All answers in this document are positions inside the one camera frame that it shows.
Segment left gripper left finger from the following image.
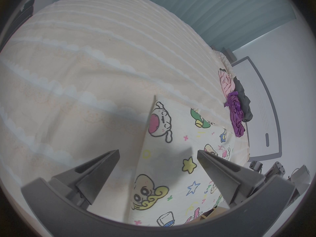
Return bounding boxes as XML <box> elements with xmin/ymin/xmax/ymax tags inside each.
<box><xmin>50</xmin><ymin>150</ymin><xmax>121</xmax><ymax>206</ymax></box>

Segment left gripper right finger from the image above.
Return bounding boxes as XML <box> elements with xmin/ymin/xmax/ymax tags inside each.
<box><xmin>197</xmin><ymin>150</ymin><xmax>266</xmax><ymax>205</ymax></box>

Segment white printed pyjama top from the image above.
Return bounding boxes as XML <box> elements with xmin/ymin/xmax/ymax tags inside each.
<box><xmin>127</xmin><ymin>95</ymin><xmax>235</xmax><ymax>227</ymax></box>

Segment bed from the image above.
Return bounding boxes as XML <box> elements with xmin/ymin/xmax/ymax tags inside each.
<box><xmin>0</xmin><ymin>0</ymin><xmax>283</xmax><ymax>228</ymax></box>

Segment purple satin garment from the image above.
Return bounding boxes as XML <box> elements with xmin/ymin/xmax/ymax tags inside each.
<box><xmin>224</xmin><ymin>91</ymin><xmax>245</xmax><ymax>138</ymax></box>

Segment black garment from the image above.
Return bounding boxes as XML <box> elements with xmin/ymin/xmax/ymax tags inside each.
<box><xmin>219</xmin><ymin>68</ymin><xmax>254</xmax><ymax>123</ymax></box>

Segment pink garment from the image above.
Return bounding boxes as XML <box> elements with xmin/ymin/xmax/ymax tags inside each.
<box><xmin>218</xmin><ymin>70</ymin><xmax>236</xmax><ymax>99</ymax></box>

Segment grey bedside table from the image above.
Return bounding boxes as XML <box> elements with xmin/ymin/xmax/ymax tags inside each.
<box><xmin>222</xmin><ymin>47</ymin><xmax>237</xmax><ymax>62</ymax></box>

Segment blue-green curtain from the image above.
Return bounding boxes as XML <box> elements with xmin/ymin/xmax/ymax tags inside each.
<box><xmin>53</xmin><ymin>0</ymin><xmax>297</xmax><ymax>52</ymax></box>

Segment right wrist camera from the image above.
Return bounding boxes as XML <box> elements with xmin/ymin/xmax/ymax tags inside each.
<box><xmin>249</xmin><ymin>160</ymin><xmax>263</xmax><ymax>173</ymax></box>

